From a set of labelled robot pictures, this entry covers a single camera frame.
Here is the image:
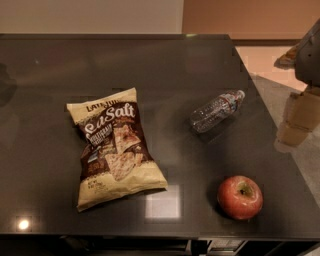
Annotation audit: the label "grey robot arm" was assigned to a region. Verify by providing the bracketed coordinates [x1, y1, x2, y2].
[295, 19, 320, 87]

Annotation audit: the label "red apple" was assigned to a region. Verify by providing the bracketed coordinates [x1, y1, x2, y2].
[217, 176, 263, 220]

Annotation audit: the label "tortilla chips bag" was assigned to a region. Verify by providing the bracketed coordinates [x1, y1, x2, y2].
[67, 88, 168, 212]

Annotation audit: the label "clear plastic water bottle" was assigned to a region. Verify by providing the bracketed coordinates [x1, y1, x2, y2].
[190, 90, 245, 133]

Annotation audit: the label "stacked cardboard boxes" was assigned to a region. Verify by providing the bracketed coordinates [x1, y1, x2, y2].
[274, 86, 320, 152]

